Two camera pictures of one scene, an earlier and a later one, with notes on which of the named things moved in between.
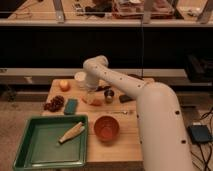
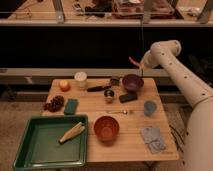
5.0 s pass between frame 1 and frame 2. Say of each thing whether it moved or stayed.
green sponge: stayed
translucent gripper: moved
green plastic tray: stayed
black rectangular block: stayed
